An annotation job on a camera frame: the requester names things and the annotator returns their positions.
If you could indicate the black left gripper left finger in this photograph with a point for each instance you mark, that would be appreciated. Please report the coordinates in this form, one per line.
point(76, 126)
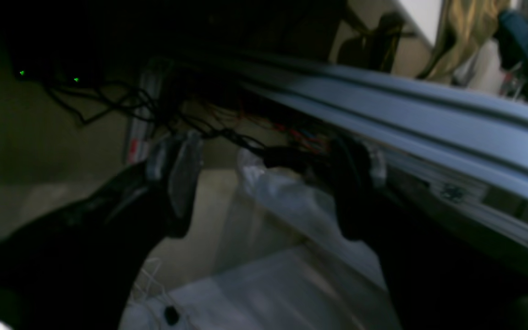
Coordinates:
point(73, 268)

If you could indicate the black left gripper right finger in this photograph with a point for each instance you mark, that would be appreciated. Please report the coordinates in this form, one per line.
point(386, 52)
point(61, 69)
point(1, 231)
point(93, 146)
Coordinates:
point(443, 271)

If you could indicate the clear plastic bag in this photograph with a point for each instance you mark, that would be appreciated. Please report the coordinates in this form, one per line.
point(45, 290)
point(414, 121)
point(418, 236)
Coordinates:
point(263, 252)

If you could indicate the aluminium frame rail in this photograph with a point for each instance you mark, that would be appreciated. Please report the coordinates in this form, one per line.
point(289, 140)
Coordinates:
point(429, 130)

